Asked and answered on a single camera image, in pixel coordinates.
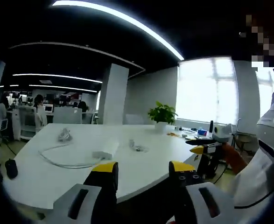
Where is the thin black cable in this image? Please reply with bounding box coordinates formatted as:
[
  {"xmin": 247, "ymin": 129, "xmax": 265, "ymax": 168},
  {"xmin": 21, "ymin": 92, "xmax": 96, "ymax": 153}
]
[{"xmin": 234, "ymin": 190, "xmax": 274, "ymax": 209}]

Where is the long ceiling light strip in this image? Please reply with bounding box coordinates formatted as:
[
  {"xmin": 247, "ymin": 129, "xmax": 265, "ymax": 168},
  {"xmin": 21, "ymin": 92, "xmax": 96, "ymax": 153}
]
[{"xmin": 50, "ymin": 0, "xmax": 184, "ymax": 61}]

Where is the white power strip cable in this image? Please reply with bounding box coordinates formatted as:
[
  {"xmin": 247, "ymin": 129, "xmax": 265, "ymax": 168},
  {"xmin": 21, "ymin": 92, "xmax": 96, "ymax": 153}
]
[{"xmin": 38, "ymin": 143, "xmax": 103, "ymax": 169}]

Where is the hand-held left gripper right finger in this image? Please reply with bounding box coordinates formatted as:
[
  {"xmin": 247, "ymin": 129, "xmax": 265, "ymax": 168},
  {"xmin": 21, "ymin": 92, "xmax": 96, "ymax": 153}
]
[{"xmin": 169, "ymin": 160, "xmax": 238, "ymax": 224}]

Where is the bright window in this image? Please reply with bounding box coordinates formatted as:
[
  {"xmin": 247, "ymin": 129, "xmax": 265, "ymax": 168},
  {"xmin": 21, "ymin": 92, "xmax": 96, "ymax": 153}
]
[{"xmin": 176, "ymin": 56, "xmax": 239, "ymax": 125}]

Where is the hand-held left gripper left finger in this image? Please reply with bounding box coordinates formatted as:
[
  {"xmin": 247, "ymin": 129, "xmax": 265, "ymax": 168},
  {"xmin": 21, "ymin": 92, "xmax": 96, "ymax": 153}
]
[{"xmin": 47, "ymin": 161, "xmax": 120, "ymax": 224}]

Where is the white desk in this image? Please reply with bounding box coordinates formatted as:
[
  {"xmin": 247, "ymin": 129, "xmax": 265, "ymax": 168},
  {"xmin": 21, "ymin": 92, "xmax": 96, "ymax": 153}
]
[{"xmin": 1, "ymin": 123, "xmax": 213, "ymax": 210}]

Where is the grey crumpled bundle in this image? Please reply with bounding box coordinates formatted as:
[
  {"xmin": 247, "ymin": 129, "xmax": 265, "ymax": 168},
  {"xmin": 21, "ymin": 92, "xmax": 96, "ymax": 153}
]
[{"xmin": 56, "ymin": 127, "xmax": 73, "ymax": 143}]

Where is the green potted plant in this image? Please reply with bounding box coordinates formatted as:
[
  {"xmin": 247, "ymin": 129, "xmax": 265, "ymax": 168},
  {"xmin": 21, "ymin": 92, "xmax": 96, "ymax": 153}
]
[{"xmin": 147, "ymin": 100, "xmax": 178, "ymax": 134}]

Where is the small black object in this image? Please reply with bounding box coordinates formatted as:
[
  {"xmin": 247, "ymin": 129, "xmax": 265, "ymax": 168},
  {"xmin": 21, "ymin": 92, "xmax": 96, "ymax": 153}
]
[{"xmin": 4, "ymin": 158, "xmax": 19, "ymax": 180}]

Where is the small clear plastic item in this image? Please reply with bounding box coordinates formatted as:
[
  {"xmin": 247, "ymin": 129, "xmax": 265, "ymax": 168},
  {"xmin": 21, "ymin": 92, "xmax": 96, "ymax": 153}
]
[{"xmin": 128, "ymin": 139, "xmax": 149, "ymax": 153}]

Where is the white desk partition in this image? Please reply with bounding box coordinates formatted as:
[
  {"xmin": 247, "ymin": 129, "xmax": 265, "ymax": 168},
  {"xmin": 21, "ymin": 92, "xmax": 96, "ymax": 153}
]
[{"xmin": 52, "ymin": 106, "xmax": 83, "ymax": 125}]

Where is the white office chair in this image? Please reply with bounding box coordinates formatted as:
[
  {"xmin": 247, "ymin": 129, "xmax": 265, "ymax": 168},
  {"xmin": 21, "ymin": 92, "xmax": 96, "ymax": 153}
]
[{"xmin": 17, "ymin": 105, "xmax": 44, "ymax": 141}]

